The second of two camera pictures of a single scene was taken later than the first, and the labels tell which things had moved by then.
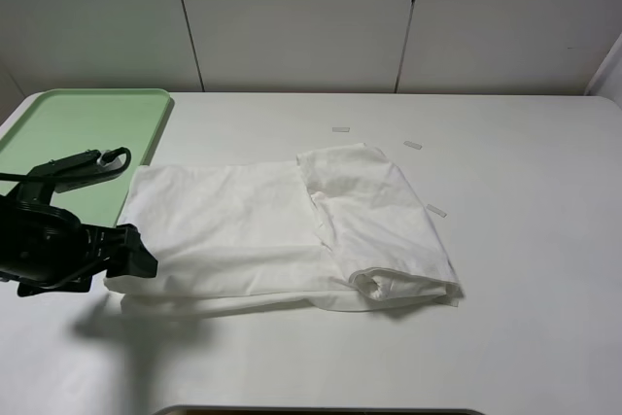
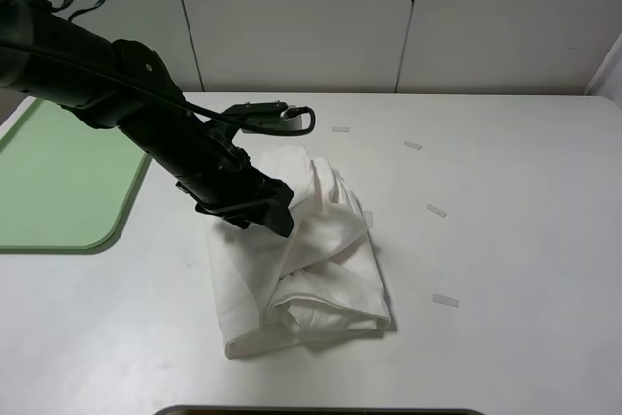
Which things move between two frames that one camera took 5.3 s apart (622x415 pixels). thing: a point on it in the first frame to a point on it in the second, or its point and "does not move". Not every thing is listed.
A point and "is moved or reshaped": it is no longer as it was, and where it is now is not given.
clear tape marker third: (436, 210) does not move
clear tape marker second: (413, 145) does not move
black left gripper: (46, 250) to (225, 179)
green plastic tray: (66, 121) does not move
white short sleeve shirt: (338, 227) is moved or reshaped
